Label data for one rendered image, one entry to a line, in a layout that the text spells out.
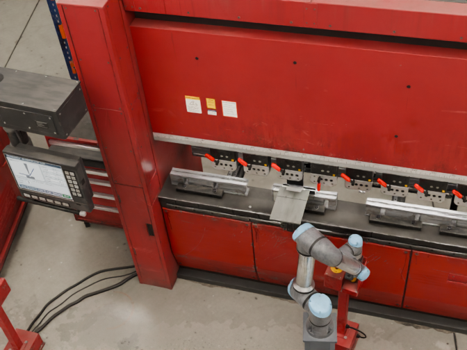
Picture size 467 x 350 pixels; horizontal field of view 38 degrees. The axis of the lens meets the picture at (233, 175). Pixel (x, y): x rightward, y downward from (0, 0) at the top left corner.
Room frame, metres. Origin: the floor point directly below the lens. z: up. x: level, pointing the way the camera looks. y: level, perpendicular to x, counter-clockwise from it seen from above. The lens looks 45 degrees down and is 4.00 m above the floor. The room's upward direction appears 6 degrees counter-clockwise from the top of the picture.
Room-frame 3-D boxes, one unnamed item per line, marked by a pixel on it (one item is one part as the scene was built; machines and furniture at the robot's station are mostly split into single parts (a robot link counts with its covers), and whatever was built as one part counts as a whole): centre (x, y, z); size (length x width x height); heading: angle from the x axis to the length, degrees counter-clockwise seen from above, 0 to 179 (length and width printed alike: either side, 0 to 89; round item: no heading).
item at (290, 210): (2.67, -0.31, 1.00); 0.26 x 0.18 x 0.01; 159
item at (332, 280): (2.33, -0.58, 0.75); 0.20 x 0.16 x 0.18; 61
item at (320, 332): (1.98, -0.37, 0.82); 0.15 x 0.15 x 0.10
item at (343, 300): (2.33, -0.58, 0.39); 0.05 x 0.05 x 0.54; 61
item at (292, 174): (2.82, -0.34, 1.18); 0.15 x 0.09 x 0.17; 69
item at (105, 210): (3.67, 0.92, 0.50); 0.50 x 0.50 x 1.00; 69
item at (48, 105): (2.80, 0.99, 1.53); 0.51 x 0.25 x 0.85; 65
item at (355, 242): (2.29, -0.61, 1.05); 0.09 x 0.08 x 0.11; 122
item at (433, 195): (2.54, -1.08, 1.18); 0.15 x 0.09 x 0.17; 69
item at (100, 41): (3.32, 0.49, 1.15); 0.85 x 0.25 x 2.30; 159
